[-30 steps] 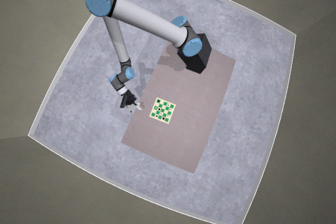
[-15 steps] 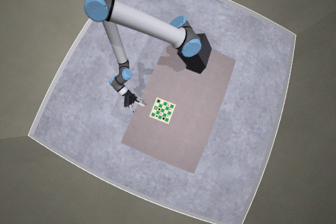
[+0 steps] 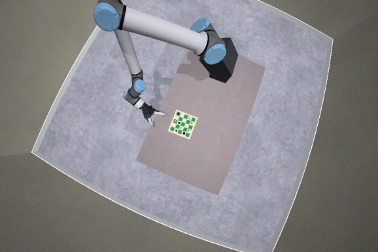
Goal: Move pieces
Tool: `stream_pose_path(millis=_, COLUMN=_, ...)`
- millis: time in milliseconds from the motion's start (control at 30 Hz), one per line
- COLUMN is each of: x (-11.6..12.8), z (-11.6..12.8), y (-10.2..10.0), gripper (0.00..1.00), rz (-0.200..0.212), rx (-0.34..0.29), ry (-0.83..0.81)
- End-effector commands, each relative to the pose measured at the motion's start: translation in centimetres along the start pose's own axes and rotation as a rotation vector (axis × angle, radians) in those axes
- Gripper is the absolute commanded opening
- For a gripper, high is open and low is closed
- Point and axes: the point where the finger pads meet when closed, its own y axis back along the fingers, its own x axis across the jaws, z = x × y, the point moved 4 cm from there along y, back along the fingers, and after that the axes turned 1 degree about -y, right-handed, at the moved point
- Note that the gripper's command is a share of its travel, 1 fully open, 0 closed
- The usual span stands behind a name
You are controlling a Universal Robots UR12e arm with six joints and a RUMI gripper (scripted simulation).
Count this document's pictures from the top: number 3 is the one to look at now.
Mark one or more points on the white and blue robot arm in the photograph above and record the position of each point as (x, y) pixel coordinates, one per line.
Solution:
(201, 38)

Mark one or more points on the green and cream chessboard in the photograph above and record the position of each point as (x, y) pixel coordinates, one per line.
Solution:
(185, 123)

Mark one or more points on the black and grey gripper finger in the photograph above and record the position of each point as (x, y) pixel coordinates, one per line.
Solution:
(157, 112)
(150, 121)

